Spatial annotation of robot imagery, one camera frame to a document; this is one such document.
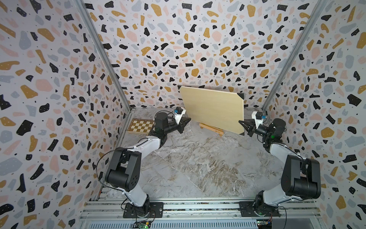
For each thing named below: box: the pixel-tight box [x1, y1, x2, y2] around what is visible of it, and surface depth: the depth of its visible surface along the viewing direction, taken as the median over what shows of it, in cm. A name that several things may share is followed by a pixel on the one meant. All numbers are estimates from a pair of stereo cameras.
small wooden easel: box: [199, 123, 224, 137], surface depth 104 cm
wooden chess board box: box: [127, 118, 155, 135], surface depth 108 cm
